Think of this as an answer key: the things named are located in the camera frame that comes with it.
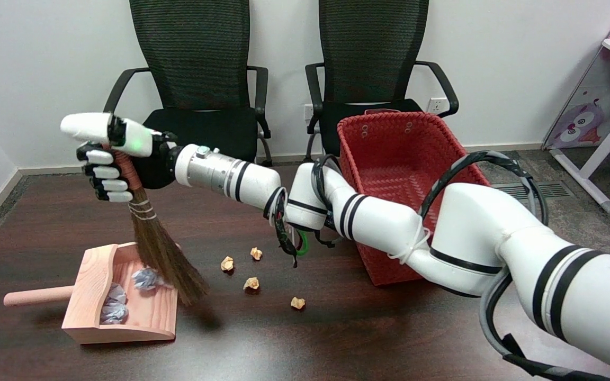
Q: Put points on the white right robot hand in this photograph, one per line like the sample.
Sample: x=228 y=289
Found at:
x=130 y=140

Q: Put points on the white paper ball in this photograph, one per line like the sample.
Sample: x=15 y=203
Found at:
x=116 y=292
x=146 y=279
x=113 y=313

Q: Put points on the yellow paper ball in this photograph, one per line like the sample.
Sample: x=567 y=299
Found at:
x=251 y=283
x=256 y=253
x=297 y=302
x=227 y=263

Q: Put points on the white wall socket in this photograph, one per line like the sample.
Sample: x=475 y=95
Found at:
x=308 y=111
x=436 y=105

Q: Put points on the metal floor vent grille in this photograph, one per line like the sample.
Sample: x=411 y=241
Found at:
x=554 y=189

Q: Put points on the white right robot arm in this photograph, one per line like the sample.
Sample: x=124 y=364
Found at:
x=469 y=227

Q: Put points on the black mesh office chair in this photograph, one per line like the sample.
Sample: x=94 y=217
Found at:
x=194 y=53
x=368 y=53

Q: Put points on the red woven basket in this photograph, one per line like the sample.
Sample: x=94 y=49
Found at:
x=389 y=148

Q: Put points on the white pink children's desk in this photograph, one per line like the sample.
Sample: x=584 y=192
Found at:
x=583 y=124

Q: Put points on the brown straw hand broom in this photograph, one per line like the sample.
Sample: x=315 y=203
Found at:
x=167 y=254

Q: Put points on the wooden dustpan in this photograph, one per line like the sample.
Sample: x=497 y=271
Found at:
x=146 y=317

